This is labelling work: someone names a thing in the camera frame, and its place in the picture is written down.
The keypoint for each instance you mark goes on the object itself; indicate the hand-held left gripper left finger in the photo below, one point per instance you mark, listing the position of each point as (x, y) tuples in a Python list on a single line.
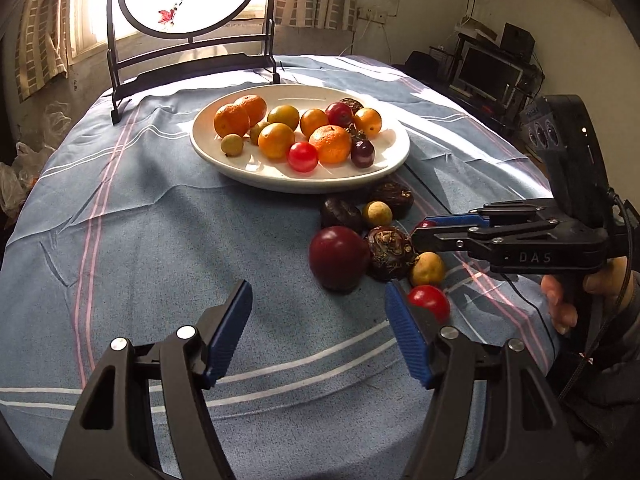
[(227, 340)]

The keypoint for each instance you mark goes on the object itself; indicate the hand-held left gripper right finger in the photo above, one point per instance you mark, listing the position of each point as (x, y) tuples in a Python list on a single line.
[(407, 340)]

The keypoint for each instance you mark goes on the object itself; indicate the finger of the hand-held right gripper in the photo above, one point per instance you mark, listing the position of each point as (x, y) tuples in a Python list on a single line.
[(445, 242), (455, 220)]

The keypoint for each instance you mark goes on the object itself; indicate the red cherry tomato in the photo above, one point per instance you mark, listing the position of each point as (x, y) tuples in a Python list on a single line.
[(431, 302), (302, 156)]

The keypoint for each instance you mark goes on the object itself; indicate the white oval plate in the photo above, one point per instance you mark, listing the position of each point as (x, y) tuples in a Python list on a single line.
[(390, 145)]

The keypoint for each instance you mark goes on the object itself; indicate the small smooth orange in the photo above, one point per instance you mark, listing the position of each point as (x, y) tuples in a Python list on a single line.
[(276, 141), (368, 121), (314, 122)]

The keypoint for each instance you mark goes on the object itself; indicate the bumpy mandarin orange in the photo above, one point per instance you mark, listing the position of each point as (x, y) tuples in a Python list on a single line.
[(251, 108), (231, 120), (330, 144)]

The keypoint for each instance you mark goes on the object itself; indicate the brown water chestnut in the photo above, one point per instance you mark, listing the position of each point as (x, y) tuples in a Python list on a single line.
[(395, 199), (391, 251), (341, 214), (352, 104)]

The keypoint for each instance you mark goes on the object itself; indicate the small yellow-green fruit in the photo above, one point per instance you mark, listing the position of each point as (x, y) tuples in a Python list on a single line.
[(232, 145), (376, 213), (427, 269), (257, 133)]

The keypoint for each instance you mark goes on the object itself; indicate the greenish yellow orange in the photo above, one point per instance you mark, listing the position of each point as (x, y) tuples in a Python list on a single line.
[(283, 116)]

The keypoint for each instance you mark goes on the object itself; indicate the person's right forearm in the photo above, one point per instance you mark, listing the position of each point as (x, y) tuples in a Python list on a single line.
[(620, 350)]

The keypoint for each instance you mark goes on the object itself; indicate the person's right hand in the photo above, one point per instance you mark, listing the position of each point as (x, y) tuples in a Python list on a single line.
[(557, 300)]

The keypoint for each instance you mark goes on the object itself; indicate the large dark red plum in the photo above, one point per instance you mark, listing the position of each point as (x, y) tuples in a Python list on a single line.
[(339, 259)]

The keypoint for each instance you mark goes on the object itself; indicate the black media shelf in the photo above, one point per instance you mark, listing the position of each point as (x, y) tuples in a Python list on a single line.
[(480, 105)]

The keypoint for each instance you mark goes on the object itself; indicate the blue striped tablecloth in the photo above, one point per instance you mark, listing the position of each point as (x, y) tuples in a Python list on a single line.
[(175, 240)]

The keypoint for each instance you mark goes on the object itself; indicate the computer monitor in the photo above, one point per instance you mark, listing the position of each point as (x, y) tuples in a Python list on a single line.
[(487, 74)]

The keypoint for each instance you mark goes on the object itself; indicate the black speaker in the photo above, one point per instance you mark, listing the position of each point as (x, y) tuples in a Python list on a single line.
[(517, 40)]

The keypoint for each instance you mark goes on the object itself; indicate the clear plastic bag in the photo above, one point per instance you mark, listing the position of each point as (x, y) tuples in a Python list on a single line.
[(55, 115), (7, 187), (30, 160)]

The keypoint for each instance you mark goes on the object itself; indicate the bright window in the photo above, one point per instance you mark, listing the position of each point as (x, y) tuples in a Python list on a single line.
[(92, 0)]

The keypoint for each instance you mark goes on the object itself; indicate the white wall socket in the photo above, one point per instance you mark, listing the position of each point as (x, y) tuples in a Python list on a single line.
[(372, 13)]

